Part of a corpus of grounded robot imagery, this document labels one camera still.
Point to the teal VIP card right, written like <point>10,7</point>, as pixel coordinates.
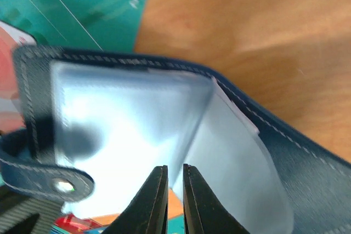
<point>110,25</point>

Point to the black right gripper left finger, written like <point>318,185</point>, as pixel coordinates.
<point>148,211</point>

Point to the dark blue card holder wallet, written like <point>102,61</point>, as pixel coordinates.
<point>98,123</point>

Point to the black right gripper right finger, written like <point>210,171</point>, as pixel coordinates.
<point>203,212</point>

